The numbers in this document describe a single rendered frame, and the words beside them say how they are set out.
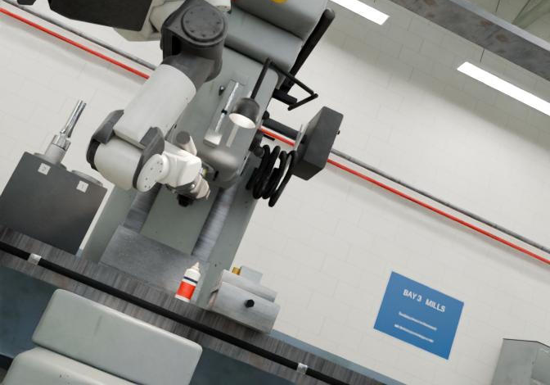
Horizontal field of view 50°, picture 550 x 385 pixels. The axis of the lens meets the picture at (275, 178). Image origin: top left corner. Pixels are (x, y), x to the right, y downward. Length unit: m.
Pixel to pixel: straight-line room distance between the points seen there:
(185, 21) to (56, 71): 5.15
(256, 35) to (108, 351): 0.89
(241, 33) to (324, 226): 4.62
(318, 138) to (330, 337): 4.30
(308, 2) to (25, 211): 0.89
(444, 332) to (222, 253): 4.81
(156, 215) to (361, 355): 4.47
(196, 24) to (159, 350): 0.68
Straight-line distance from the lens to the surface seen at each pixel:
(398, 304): 6.35
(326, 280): 6.07
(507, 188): 7.17
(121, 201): 1.97
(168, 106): 1.13
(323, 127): 1.95
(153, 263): 1.91
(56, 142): 1.61
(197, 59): 1.17
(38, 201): 1.55
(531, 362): 6.31
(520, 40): 4.62
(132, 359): 1.33
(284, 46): 1.65
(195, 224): 1.97
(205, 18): 1.17
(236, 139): 1.56
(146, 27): 1.28
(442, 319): 6.57
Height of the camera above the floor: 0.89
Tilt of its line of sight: 16 degrees up
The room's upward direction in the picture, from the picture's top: 22 degrees clockwise
